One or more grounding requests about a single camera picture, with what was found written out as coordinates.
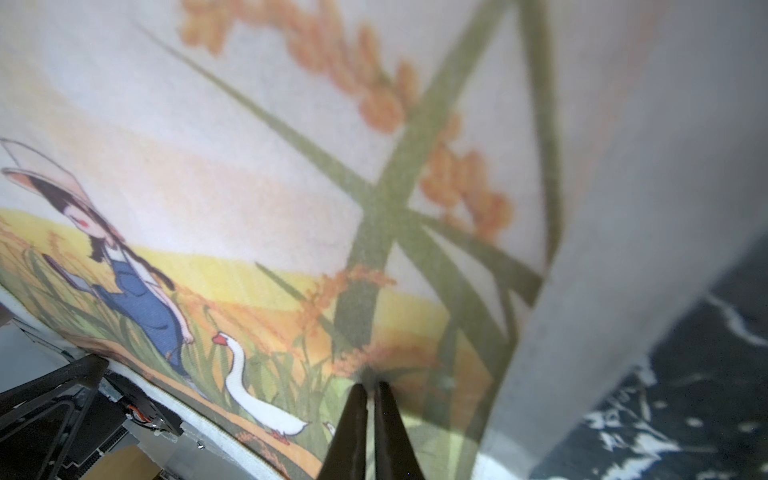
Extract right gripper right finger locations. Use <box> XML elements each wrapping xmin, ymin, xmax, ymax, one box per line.
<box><xmin>374</xmin><ymin>382</ymin><xmax>425</xmax><ymax>480</ymax></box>

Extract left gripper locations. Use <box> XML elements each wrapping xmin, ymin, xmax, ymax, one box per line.
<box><xmin>1</xmin><ymin>355</ymin><xmax>183</xmax><ymax>479</ymax></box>

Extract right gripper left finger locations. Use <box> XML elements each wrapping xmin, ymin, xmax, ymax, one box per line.
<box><xmin>316</xmin><ymin>384</ymin><xmax>368</xmax><ymax>480</ymax></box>

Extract cream bag yellow handles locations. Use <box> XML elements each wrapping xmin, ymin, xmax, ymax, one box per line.
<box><xmin>1</xmin><ymin>1</ymin><xmax>767</xmax><ymax>479</ymax></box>

